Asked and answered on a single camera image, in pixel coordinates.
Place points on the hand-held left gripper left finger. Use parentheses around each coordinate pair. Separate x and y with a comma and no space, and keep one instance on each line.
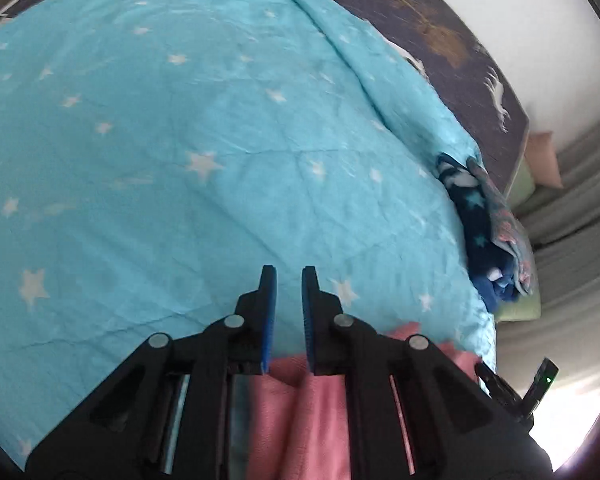
(268,321)

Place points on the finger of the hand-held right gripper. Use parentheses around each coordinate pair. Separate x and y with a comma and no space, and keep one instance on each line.
(500,390)

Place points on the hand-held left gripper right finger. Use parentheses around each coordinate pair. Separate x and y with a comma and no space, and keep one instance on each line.
(308,321)

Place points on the pink sweater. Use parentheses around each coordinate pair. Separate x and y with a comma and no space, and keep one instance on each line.
(300,410)

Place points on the grey curtain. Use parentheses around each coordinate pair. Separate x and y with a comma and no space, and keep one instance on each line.
(570,270)

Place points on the folded navy star garment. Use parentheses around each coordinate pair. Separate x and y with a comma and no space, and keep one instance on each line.
(477,240)

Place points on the folded grey floral garment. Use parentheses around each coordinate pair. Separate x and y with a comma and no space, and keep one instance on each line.
(512,232)

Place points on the blue star print blanket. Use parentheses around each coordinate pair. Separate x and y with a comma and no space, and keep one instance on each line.
(180,160)

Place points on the small green cushion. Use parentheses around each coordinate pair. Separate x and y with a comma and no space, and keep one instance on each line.
(521,186)

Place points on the pink pillow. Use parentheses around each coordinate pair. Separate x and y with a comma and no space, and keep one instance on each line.
(545,160)

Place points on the dark deer print mattress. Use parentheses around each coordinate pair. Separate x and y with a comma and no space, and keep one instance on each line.
(430,25)

